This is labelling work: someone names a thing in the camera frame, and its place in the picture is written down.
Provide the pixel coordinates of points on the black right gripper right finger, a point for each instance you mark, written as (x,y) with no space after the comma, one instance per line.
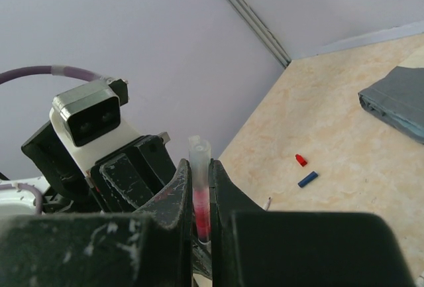
(254,247)

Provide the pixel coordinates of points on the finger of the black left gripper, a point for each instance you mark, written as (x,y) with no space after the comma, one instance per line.
(126,190)

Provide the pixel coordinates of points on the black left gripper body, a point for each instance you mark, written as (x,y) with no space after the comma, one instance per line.
(70,190)

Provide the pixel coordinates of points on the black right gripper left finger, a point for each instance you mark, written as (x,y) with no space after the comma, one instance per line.
(148,247)

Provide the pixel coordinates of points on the clear pen cap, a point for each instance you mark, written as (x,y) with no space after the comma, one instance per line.
(199,160)

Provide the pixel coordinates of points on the red clear pen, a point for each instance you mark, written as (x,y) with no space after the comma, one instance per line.
(201,207)

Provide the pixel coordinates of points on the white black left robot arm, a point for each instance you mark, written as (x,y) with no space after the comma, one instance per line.
(24,197)

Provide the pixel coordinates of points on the small white red-end pen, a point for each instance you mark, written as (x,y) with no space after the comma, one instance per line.
(267,204)

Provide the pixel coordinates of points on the blue pen cap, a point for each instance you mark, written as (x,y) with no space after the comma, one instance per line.
(308,179)

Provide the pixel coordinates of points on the small red pen cap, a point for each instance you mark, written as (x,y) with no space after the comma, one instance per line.
(302,162)

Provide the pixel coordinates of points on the folded grey beige cloth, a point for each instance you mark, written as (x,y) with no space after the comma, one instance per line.
(397,99)

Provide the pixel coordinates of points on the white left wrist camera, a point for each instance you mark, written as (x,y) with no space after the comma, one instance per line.
(87,120)

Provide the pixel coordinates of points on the aluminium frame post left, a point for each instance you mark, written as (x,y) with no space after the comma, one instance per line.
(259,28)

